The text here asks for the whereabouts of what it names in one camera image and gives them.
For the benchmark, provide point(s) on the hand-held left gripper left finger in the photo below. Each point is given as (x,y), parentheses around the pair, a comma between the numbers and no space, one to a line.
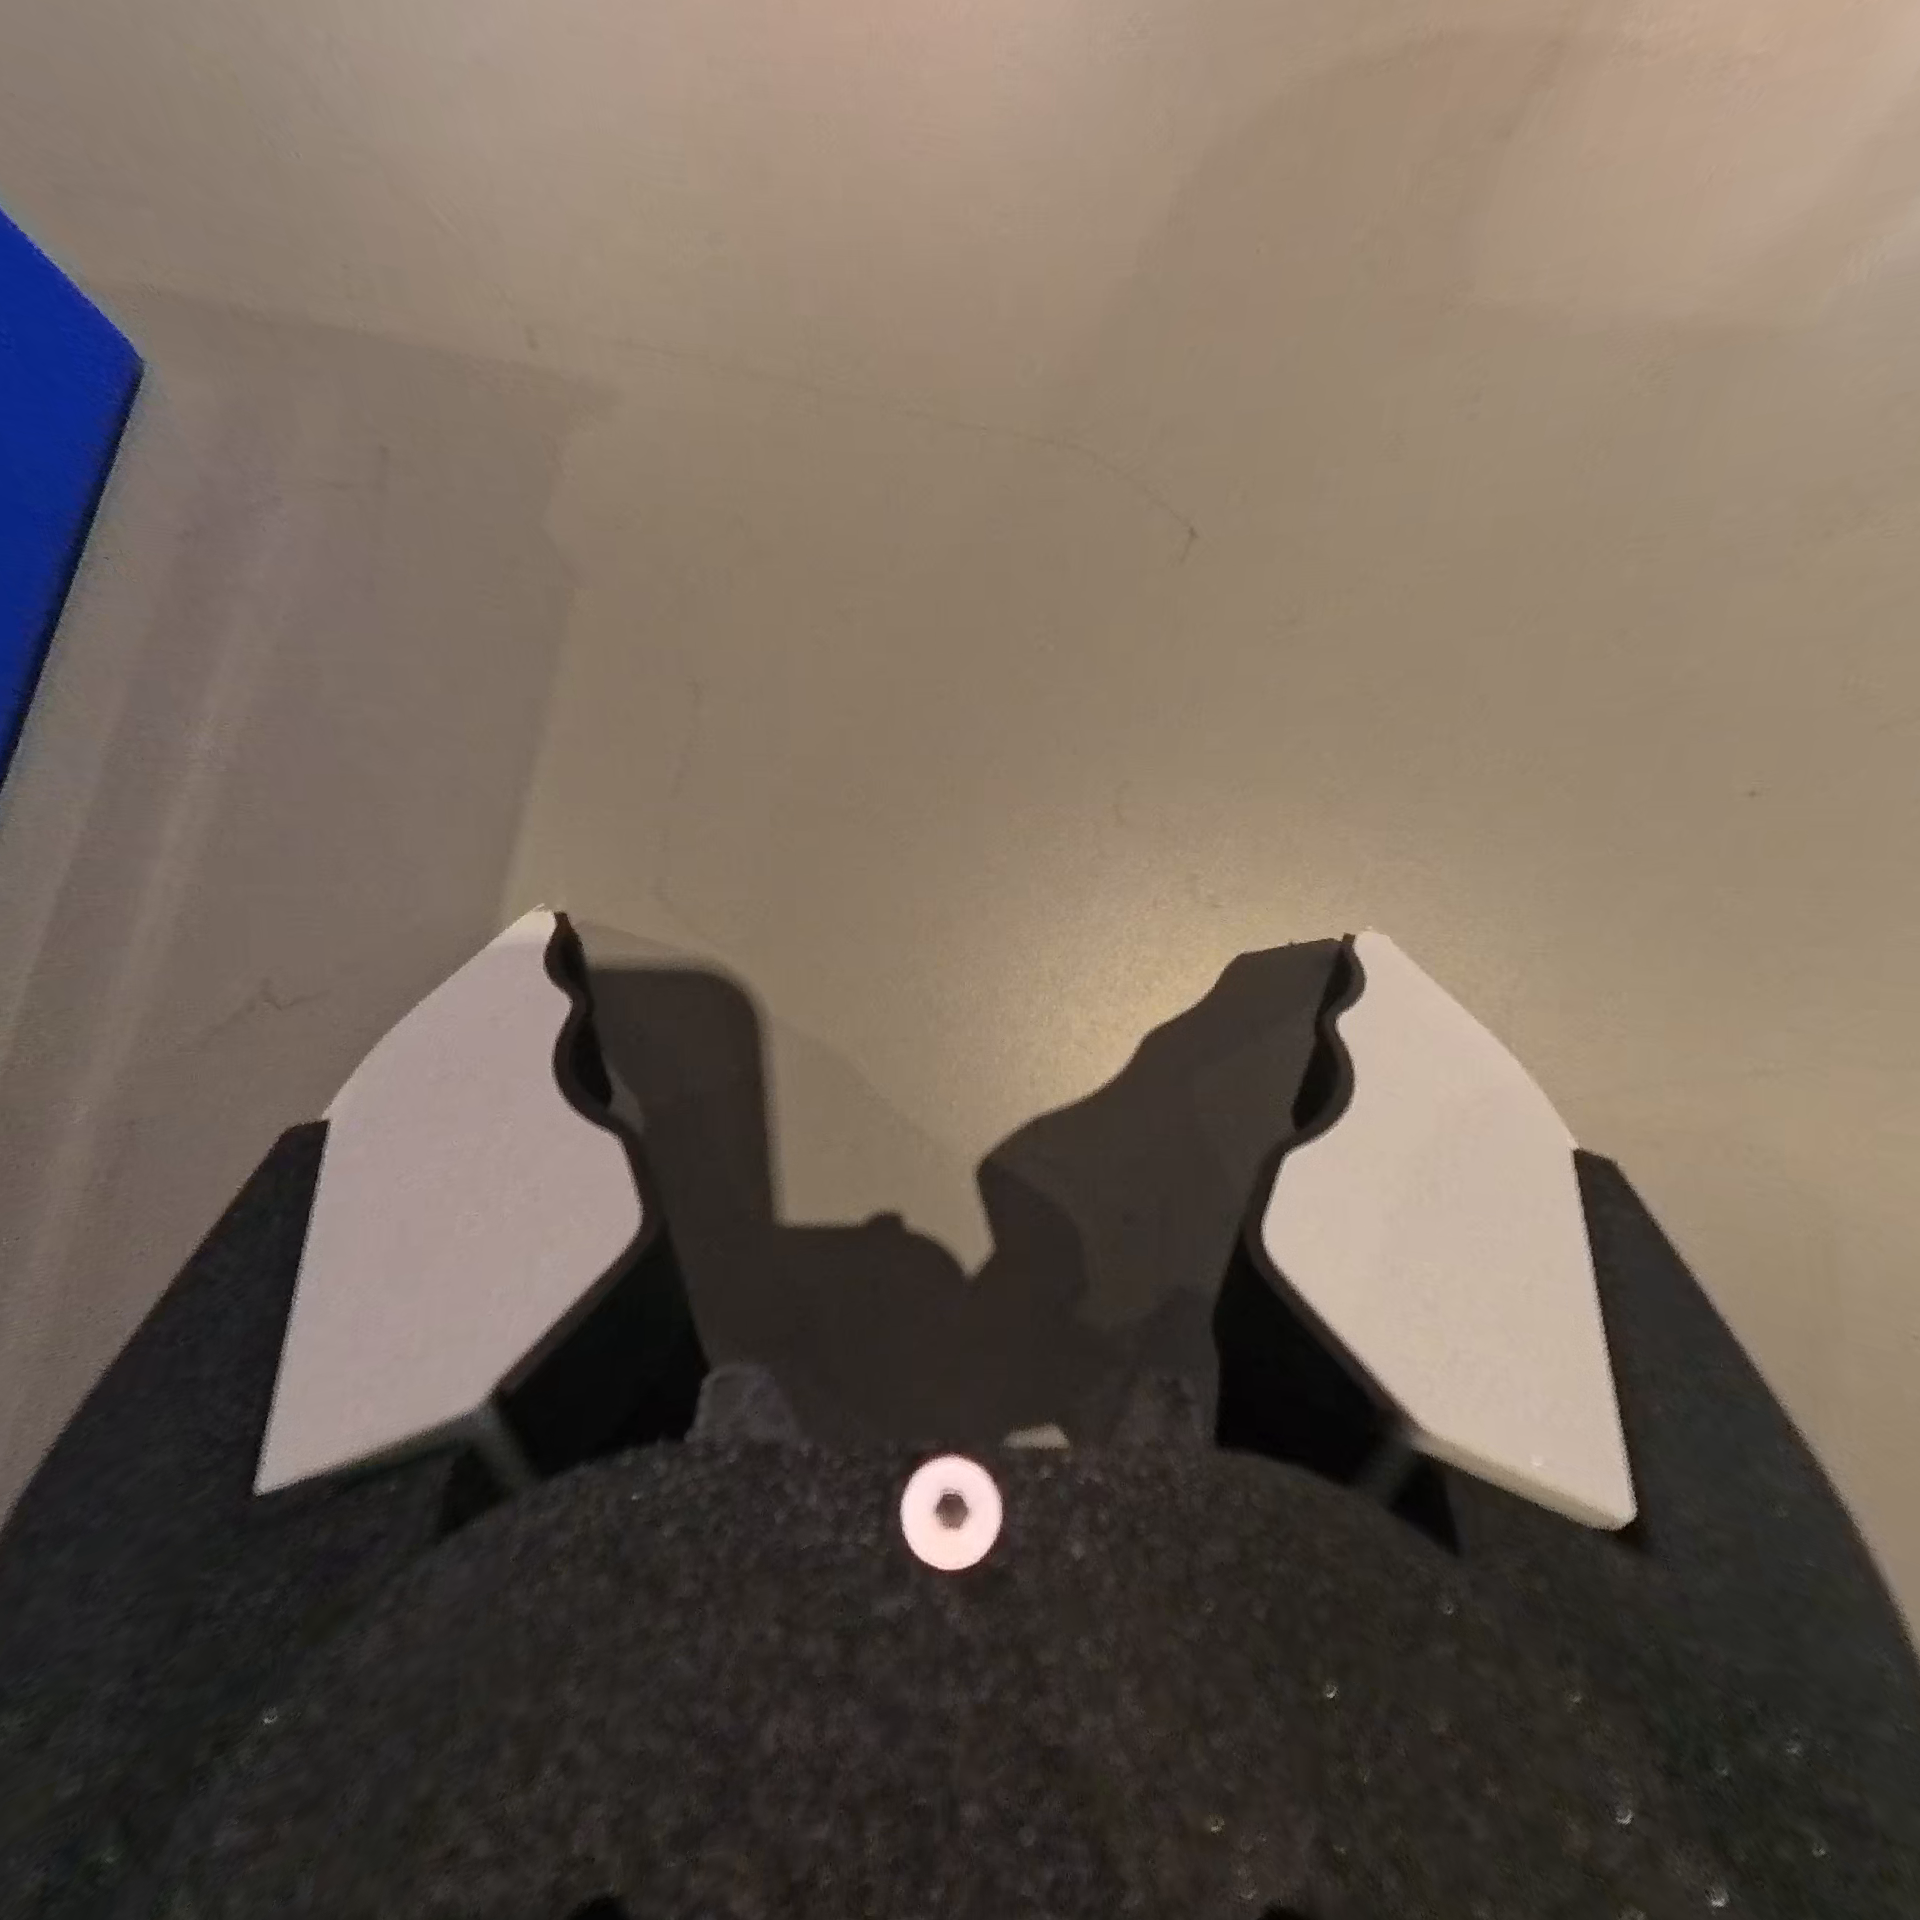
(450,1230)

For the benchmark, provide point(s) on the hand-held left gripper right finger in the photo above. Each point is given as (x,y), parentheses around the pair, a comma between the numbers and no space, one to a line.
(1441,1261)

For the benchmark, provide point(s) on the blue plastic bin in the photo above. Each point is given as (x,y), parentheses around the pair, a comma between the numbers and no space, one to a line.
(53,495)

